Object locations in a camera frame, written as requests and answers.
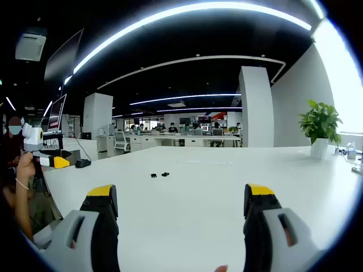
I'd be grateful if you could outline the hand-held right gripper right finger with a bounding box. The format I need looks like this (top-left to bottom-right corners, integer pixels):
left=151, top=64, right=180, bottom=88
left=243, top=183, right=327, bottom=272

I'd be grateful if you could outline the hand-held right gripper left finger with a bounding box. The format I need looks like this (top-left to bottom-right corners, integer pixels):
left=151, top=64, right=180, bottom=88
left=38, top=184, right=121, bottom=272

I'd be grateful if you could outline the person's left hand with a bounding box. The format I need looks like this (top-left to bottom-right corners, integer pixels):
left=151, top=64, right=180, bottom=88
left=16, top=152, right=44, bottom=186

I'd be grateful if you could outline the computer monitor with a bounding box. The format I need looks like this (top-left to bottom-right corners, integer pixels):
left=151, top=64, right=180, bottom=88
left=47, top=93, right=68, bottom=134

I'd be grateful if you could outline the white desktop machine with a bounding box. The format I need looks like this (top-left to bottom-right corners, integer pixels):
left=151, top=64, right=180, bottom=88
left=98, top=124, right=116, bottom=137

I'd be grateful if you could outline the white office chair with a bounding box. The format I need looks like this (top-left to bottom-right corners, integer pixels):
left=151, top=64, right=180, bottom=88
left=113, top=130, right=132, bottom=154

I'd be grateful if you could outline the dark hanging ceiling panel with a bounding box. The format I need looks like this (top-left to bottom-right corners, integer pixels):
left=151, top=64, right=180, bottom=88
left=44, top=27, right=85, bottom=86

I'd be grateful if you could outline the ceiling air conditioner unit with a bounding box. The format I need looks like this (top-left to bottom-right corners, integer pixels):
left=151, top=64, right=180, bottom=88
left=14, top=27, right=48, bottom=62

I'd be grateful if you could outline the white ceiling light strip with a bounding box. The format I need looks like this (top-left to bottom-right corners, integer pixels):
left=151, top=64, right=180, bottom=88
left=157, top=107, right=243, bottom=113
left=129, top=93, right=242, bottom=106
left=309, top=0, right=326, bottom=19
left=73, top=1, right=313, bottom=75

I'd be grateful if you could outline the white office desk row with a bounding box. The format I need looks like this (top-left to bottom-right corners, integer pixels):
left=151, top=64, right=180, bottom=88
left=96, top=133, right=242, bottom=148

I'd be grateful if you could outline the potted green plant white pot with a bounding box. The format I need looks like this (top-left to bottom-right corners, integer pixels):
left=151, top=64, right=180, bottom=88
left=297, top=99, right=343, bottom=161

